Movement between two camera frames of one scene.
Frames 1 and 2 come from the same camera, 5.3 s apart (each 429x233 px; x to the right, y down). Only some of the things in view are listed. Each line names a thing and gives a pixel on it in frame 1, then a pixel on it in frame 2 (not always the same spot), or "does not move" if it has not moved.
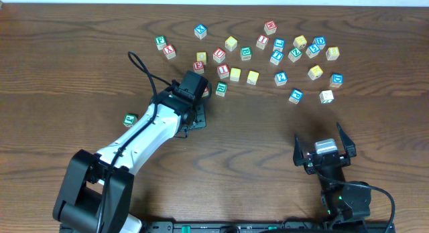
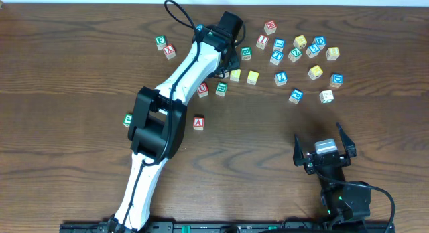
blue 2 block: x=281 y=78 does not move
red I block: x=262 y=41 does not move
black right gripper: x=324 y=159 does not move
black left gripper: x=200 y=116 to x=231 y=59
